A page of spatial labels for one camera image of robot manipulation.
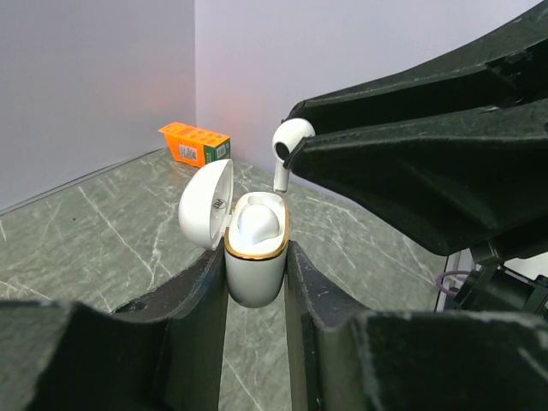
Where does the white earbud charging case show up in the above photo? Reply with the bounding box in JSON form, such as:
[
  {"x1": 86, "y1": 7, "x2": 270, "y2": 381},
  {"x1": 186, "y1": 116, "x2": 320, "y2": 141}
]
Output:
[{"x1": 178, "y1": 159, "x2": 289, "y2": 308}]

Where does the orange green carton right corner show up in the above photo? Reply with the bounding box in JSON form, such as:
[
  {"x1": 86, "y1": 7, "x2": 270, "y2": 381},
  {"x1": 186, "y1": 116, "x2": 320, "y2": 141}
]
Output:
[{"x1": 158, "y1": 122, "x2": 231, "y2": 168}]

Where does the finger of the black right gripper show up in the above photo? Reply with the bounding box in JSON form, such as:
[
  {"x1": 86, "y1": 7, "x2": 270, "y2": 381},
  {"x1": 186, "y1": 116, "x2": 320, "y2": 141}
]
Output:
[
  {"x1": 285, "y1": 100, "x2": 547, "y2": 259},
  {"x1": 288, "y1": 1, "x2": 547, "y2": 134}
]

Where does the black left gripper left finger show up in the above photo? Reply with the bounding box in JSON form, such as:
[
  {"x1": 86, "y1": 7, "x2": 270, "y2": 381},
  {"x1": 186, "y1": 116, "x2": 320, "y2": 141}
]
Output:
[{"x1": 1, "y1": 249, "x2": 228, "y2": 410}]

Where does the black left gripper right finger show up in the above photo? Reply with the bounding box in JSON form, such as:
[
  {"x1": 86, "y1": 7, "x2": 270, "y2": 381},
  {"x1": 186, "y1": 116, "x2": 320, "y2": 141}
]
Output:
[{"x1": 284, "y1": 242, "x2": 547, "y2": 410}]

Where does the white earbud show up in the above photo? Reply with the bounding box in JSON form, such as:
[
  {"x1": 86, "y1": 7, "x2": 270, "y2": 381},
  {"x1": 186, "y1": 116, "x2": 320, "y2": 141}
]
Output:
[
  {"x1": 238, "y1": 205, "x2": 280, "y2": 247},
  {"x1": 272, "y1": 118, "x2": 316, "y2": 193}
]

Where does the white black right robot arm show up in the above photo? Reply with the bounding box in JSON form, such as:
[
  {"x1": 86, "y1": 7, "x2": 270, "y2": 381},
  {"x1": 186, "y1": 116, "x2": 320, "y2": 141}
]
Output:
[{"x1": 274, "y1": 3, "x2": 547, "y2": 317}]

